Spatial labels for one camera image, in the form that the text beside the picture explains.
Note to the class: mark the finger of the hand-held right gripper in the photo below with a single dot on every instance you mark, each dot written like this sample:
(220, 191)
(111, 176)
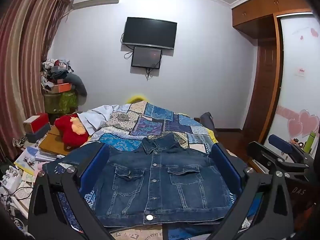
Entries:
(281, 143)
(270, 158)

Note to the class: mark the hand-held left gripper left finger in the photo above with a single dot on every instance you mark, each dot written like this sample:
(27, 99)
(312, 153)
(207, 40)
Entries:
(93, 166)

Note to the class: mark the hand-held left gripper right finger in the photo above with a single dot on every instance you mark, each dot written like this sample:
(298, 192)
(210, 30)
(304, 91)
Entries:
(227, 167)

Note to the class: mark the blue denim jacket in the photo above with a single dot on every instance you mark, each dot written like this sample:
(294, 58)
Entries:
(150, 187)

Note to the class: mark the pile of clothes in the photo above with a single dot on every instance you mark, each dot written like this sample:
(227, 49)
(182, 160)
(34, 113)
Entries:
(53, 72)

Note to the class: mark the green bottle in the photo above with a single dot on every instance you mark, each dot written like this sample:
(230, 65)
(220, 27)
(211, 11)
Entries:
(309, 142)

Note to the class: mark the red plush toy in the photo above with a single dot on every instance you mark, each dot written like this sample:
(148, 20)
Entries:
(65, 131)

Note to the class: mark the wooden nightstand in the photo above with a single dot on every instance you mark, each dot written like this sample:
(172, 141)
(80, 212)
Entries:
(51, 141)

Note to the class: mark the white cloth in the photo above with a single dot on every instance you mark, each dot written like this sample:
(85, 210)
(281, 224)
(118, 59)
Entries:
(95, 117)

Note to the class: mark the dark cloth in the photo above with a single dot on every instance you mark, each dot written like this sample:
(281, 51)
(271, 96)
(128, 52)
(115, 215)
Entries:
(207, 120)

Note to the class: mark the white wardrobe sliding door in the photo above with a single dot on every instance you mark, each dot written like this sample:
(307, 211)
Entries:
(297, 92)

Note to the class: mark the pile of papers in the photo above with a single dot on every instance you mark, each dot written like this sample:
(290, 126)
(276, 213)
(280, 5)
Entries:
(32, 160)

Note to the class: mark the grey box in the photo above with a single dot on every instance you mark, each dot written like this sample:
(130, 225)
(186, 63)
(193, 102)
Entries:
(37, 135)

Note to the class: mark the patchwork quilt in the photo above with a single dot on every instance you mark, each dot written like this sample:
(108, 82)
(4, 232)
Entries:
(150, 126)

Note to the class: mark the green patterned bag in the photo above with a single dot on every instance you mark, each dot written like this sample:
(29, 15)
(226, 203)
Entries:
(60, 102)

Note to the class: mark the red box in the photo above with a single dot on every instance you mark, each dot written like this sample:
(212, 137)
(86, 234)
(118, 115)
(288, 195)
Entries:
(36, 121)

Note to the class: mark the yellow plush item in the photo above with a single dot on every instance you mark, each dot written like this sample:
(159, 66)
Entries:
(135, 97)

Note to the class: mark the dark grey cushion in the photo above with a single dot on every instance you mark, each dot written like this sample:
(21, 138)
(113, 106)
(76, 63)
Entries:
(80, 86)

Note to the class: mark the white device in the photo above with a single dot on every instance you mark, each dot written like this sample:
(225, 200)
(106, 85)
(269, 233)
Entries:
(11, 178)

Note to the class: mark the orange box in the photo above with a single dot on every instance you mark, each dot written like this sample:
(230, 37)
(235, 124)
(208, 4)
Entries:
(61, 88)

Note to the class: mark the striped brown curtain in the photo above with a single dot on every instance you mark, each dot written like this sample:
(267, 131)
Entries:
(22, 55)

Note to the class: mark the wooden overhead cabinet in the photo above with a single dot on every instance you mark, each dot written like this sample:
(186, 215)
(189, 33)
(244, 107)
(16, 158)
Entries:
(262, 7)

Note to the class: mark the small wall monitor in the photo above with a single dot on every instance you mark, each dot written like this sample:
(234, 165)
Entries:
(146, 57)

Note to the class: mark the black wall television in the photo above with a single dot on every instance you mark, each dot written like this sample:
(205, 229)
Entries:
(150, 32)

